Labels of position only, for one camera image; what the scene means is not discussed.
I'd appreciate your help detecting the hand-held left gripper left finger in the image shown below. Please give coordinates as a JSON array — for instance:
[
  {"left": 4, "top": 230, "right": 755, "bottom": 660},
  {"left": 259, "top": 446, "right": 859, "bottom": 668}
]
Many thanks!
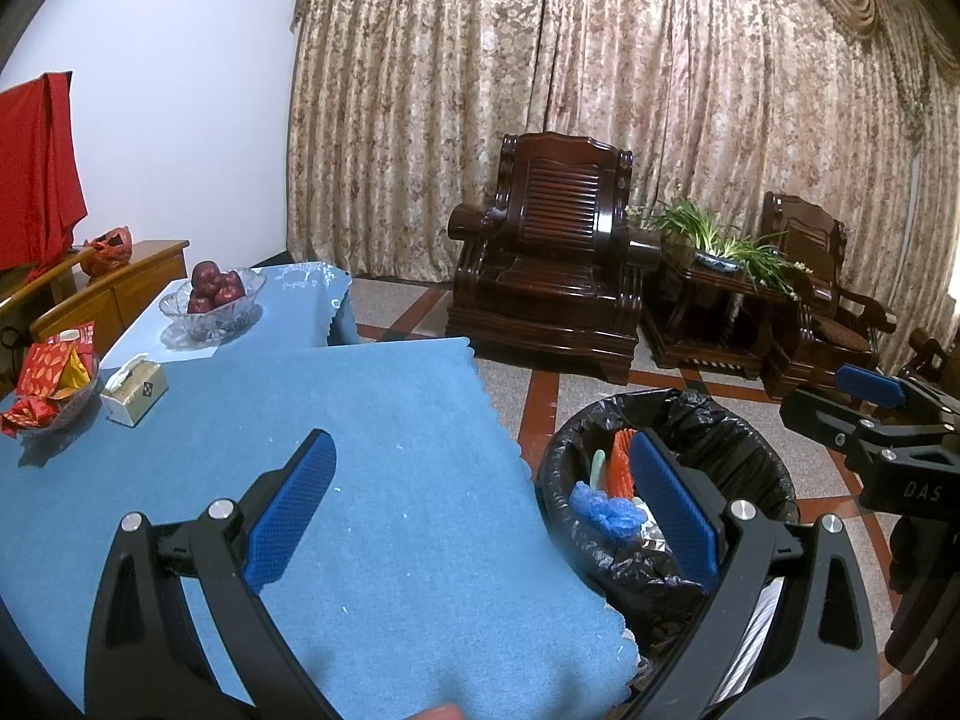
[{"left": 84, "top": 427, "right": 342, "bottom": 720}]

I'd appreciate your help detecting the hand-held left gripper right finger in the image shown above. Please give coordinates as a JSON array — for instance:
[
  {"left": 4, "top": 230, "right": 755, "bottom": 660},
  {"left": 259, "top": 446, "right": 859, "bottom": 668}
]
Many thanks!
[{"left": 628, "top": 431, "right": 880, "bottom": 720}]

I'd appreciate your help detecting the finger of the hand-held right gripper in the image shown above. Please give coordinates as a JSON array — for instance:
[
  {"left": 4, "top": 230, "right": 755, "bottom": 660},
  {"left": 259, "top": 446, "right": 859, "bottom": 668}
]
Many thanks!
[
  {"left": 780, "top": 388, "right": 882, "bottom": 455},
  {"left": 835, "top": 364, "right": 960, "bottom": 428}
]

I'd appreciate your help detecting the orange foam fruit net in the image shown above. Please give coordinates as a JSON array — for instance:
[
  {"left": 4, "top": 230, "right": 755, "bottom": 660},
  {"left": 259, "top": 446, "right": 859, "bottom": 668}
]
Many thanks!
[{"left": 609, "top": 429, "right": 638, "bottom": 500}]

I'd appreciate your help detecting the blue plastic shoe cover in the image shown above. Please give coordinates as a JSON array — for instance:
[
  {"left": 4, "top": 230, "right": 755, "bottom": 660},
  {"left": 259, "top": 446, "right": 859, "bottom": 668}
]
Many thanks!
[{"left": 568, "top": 481, "right": 646, "bottom": 541}]

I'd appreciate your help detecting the bin with black bag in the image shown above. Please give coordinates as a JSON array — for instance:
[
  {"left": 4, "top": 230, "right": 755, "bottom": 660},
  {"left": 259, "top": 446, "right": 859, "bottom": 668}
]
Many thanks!
[{"left": 536, "top": 388, "right": 800, "bottom": 720}]

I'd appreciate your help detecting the dark wooden armchair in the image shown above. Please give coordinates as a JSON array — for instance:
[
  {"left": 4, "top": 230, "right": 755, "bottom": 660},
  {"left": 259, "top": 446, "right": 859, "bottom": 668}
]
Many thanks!
[
  {"left": 445, "top": 131, "right": 662, "bottom": 383},
  {"left": 761, "top": 191, "right": 897, "bottom": 398},
  {"left": 900, "top": 328, "right": 960, "bottom": 385}
]

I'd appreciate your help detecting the blue tablecloth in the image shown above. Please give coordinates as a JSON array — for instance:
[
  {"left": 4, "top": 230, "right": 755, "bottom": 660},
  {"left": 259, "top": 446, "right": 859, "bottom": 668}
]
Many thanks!
[
  {"left": 0, "top": 337, "right": 638, "bottom": 720},
  {"left": 101, "top": 262, "right": 361, "bottom": 350}
]

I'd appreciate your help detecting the dark wooden side table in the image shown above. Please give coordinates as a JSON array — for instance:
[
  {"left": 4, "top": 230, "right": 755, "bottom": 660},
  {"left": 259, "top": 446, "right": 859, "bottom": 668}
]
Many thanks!
[{"left": 641, "top": 240, "right": 803, "bottom": 381}]

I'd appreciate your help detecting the beige tissue box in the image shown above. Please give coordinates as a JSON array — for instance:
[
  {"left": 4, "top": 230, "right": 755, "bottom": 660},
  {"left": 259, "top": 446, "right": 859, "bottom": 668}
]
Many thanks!
[{"left": 100, "top": 355, "right": 167, "bottom": 427}]

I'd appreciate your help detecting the glass fruit bowl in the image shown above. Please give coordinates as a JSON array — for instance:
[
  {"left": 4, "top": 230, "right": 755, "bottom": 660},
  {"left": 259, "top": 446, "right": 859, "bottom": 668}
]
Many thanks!
[{"left": 159, "top": 268, "right": 267, "bottom": 342}]

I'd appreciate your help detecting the green potted plant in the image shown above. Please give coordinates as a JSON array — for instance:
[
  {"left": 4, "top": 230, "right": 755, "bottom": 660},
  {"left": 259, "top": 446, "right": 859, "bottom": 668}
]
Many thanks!
[{"left": 645, "top": 199, "right": 811, "bottom": 293}]

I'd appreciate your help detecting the glass snack dish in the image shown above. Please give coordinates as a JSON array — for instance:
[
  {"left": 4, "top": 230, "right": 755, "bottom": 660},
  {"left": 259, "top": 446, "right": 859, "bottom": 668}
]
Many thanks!
[{"left": 15, "top": 382, "right": 102, "bottom": 434}]

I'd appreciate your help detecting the light wooden cabinet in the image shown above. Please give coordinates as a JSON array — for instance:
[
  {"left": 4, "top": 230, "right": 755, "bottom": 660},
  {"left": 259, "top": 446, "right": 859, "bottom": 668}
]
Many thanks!
[{"left": 0, "top": 240, "right": 190, "bottom": 391}]

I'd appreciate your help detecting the pile of red snack packets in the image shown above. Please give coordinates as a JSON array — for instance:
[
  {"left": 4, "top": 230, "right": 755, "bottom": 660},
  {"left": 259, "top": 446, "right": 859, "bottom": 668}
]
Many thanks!
[{"left": 0, "top": 322, "right": 101, "bottom": 437}]

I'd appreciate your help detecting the red plastic bag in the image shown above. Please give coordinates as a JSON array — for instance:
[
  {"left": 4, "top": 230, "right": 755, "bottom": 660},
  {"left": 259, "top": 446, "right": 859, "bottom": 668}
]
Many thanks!
[{"left": 84, "top": 226, "right": 134, "bottom": 276}]

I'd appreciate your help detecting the red cloth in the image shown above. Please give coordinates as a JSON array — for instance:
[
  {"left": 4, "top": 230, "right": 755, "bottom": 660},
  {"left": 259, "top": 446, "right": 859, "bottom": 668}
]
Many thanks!
[{"left": 0, "top": 71, "right": 87, "bottom": 271}]

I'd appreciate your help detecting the beige patterned curtain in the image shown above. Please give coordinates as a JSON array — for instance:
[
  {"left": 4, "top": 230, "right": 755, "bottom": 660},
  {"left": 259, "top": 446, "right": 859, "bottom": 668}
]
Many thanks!
[{"left": 287, "top": 0, "right": 960, "bottom": 376}]

